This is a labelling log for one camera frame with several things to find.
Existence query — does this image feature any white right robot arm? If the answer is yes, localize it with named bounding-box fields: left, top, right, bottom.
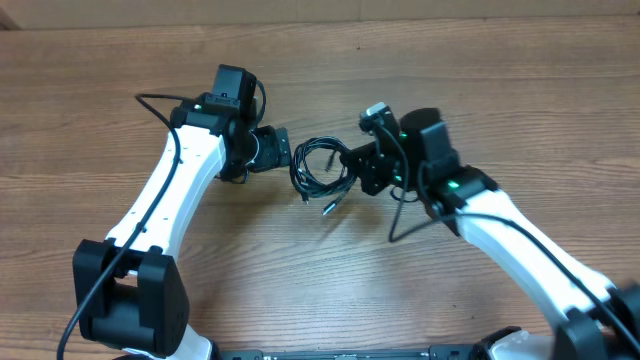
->
left=341, top=103, right=639, bottom=359

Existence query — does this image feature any black cable bundle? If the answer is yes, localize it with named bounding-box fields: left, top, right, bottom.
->
left=288, top=135, right=359, bottom=217

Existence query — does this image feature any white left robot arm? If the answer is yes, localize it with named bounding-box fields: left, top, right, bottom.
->
left=56, top=65, right=291, bottom=359

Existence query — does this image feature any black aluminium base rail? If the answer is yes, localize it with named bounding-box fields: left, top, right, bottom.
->
left=218, top=344, right=474, bottom=360

